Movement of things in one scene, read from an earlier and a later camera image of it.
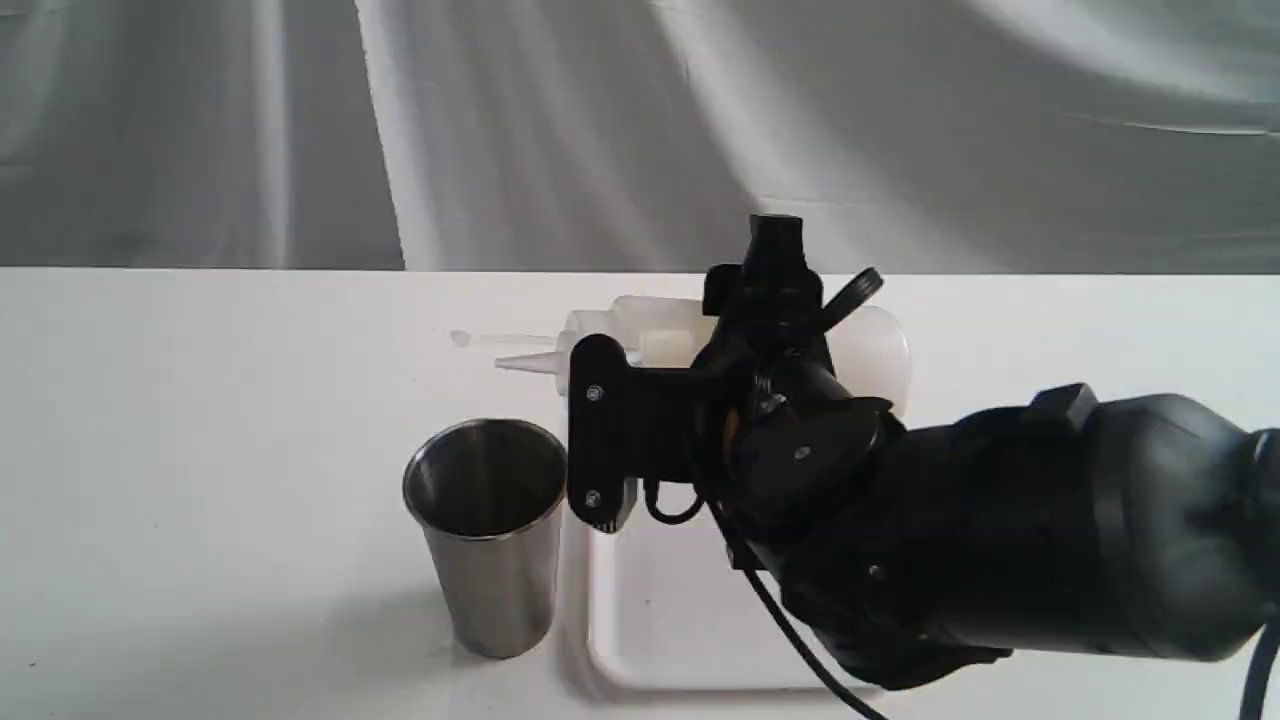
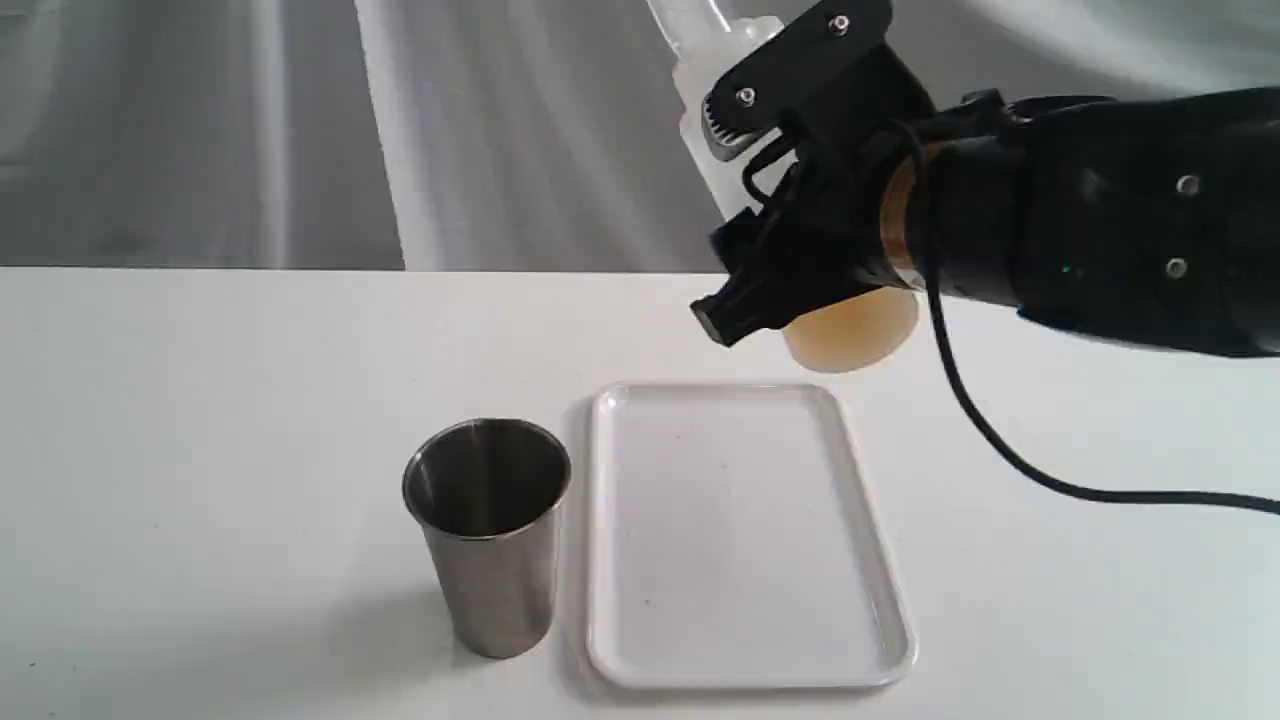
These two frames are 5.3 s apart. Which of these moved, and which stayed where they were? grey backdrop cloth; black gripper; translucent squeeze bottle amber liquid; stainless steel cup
Moved: translucent squeeze bottle amber liquid; black gripper
Stayed: grey backdrop cloth; stainless steel cup
